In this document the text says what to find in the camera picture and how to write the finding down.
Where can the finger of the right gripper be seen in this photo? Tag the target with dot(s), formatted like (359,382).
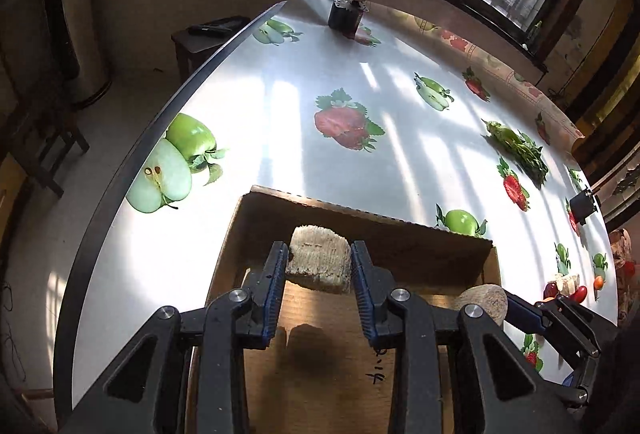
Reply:
(524,316)

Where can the red cherry tomato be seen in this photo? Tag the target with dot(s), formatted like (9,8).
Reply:
(579,295)

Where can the black cup with stick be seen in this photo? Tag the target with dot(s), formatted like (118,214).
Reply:
(583,205)

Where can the small orange kumquat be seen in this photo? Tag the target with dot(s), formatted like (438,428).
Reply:
(598,283)

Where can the fruit print tablecloth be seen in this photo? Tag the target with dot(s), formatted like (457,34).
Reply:
(390,123)

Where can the beige fibrous block chunk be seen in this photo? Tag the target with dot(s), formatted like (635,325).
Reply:
(320,260)

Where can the brown cardboard box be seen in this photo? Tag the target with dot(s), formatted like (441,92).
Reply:
(319,373)

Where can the beige block chunk middle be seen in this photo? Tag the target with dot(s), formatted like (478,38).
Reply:
(567,284)

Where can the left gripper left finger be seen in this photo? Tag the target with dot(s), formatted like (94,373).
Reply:
(266,294)

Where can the dark bottle with cork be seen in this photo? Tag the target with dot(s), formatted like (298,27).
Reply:
(345,16)

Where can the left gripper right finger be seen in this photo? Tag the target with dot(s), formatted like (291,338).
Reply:
(372,286)

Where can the green leafy vegetable bunch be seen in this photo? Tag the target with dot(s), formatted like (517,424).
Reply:
(526,153)

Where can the dark wooden stool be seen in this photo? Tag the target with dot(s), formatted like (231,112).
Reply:
(195,44)

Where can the round beige fibrous chunk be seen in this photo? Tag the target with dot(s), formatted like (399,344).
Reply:
(491,298)

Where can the dark red jujube date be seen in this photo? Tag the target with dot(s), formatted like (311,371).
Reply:
(550,291)

